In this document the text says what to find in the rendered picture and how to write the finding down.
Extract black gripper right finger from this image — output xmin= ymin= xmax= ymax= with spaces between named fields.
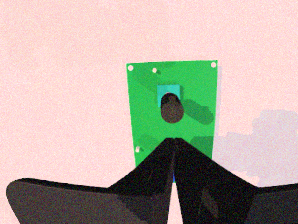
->
xmin=173 ymin=137 xmax=298 ymax=224

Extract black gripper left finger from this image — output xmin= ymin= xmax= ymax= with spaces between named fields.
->
xmin=5 ymin=137 xmax=176 ymax=224

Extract green circuit board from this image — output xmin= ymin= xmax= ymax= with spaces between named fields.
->
xmin=125 ymin=60 xmax=218 ymax=167

